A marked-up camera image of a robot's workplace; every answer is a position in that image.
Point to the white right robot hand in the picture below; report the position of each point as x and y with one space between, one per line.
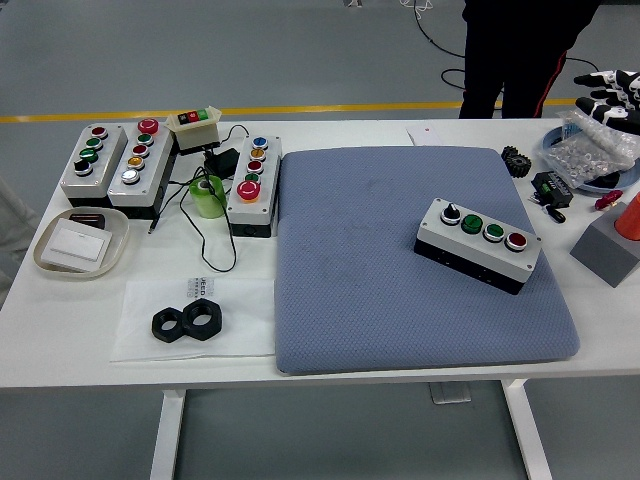
620 100

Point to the four-button control box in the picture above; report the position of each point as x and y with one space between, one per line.
480 252

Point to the five-button box with blue button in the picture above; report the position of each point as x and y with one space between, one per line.
250 207

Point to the five-button box with white button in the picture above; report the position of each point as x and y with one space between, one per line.
155 165

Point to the clear bag of metal washers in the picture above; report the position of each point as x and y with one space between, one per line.
580 160

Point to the small red part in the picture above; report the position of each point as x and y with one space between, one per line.
607 200

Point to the black module with green terminal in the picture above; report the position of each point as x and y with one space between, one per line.
552 192

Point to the person in black trousers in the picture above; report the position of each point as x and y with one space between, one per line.
515 50

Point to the black gear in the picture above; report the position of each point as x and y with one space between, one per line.
517 162

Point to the grey wedge block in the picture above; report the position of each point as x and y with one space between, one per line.
600 255

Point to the blue-grey padded mat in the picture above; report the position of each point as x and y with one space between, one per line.
350 280

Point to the white table leg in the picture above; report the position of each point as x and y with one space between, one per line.
527 435
167 435

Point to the black power adapter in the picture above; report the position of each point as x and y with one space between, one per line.
225 160

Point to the green tape roll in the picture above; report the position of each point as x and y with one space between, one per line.
212 200

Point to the clear printed plastic bag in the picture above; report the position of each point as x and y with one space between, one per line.
240 325

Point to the large black hex nut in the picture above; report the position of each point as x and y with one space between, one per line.
189 325

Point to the grey box with black selector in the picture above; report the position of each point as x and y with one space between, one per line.
112 155

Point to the small black hex nut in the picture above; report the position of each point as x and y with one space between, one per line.
159 327

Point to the beige oval tray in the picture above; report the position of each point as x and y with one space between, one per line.
117 235

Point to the grey under-table bracket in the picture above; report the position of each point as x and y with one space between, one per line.
450 394

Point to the cream three-button switch box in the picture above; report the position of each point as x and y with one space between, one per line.
197 132

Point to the dark brown switch plate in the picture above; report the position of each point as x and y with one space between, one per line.
87 219

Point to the white wall switch plate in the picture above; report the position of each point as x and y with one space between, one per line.
75 245

